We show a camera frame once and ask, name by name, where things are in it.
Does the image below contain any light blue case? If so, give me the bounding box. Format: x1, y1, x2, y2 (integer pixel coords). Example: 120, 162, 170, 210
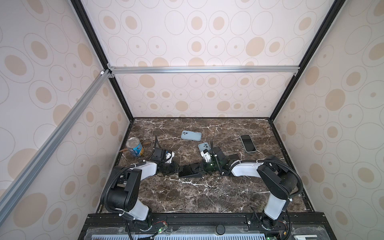
239, 134, 257, 154
198, 143, 211, 154
181, 131, 202, 142

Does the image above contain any left diagonal aluminium rail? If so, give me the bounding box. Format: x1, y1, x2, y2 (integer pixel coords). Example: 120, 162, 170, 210
1, 69, 112, 224

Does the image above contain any right black frame post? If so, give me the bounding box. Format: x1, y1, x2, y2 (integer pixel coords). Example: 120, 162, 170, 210
269, 0, 346, 123

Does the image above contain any black phone middle right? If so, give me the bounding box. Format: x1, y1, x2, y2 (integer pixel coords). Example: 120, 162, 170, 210
228, 154, 240, 163

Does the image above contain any black phone purple edge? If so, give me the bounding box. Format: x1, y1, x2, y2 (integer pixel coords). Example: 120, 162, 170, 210
240, 135, 256, 152

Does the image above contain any black phone case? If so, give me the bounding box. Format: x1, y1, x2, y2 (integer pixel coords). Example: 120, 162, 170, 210
178, 169, 203, 178

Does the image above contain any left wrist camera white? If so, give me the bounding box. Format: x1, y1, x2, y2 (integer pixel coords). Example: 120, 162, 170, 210
152, 148, 175, 164

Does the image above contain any blue tin can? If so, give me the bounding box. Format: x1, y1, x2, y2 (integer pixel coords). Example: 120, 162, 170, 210
126, 137, 143, 157

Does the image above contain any horizontal aluminium rail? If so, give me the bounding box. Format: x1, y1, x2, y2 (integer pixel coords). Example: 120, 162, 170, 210
110, 65, 300, 74

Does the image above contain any left black frame post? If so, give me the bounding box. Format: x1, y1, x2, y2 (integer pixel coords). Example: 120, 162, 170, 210
70, 0, 134, 122

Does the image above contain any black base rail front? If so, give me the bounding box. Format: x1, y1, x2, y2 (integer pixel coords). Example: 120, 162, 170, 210
78, 212, 336, 240

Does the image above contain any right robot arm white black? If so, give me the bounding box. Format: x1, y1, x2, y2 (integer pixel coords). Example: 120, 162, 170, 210
179, 147, 304, 230

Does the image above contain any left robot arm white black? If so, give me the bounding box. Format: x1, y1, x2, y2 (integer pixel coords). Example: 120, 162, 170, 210
101, 138, 181, 229

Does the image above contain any black frame post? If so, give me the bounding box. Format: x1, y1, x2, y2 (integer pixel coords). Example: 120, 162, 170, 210
269, 0, 346, 123
70, 0, 134, 122

